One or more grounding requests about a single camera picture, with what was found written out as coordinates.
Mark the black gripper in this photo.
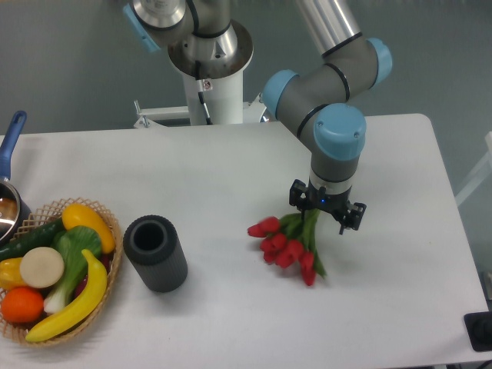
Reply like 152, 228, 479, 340
289, 179, 367, 235

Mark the red tulip bouquet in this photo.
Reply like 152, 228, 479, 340
247, 210, 327, 287

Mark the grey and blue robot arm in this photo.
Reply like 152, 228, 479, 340
124, 1, 393, 230

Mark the dark grey ribbed vase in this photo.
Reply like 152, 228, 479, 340
123, 214, 188, 293

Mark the black device at edge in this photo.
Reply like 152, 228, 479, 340
464, 311, 492, 352

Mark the red fruit in basket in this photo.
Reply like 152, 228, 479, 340
73, 254, 111, 298

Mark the yellow banana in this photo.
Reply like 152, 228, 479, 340
25, 249, 108, 343

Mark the yellow lemon squash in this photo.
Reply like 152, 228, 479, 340
61, 203, 115, 254

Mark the green bok choy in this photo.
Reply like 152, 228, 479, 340
44, 226, 101, 315

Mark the woven wicker basket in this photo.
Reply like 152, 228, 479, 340
1, 198, 123, 347

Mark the green cucumber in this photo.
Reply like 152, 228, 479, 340
1, 218, 65, 261

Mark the beige round bun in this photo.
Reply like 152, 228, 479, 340
19, 247, 65, 288

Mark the orange fruit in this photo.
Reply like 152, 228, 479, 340
1, 287, 44, 324

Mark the yellow bell pepper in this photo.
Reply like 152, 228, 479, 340
0, 258, 27, 291

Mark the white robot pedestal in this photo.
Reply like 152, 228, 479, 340
133, 18, 274, 129

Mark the white frame at right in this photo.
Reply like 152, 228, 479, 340
454, 131, 491, 207

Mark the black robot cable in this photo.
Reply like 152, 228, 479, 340
194, 60, 214, 126

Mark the blue handled steel pot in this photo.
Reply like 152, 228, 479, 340
1, 111, 31, 247

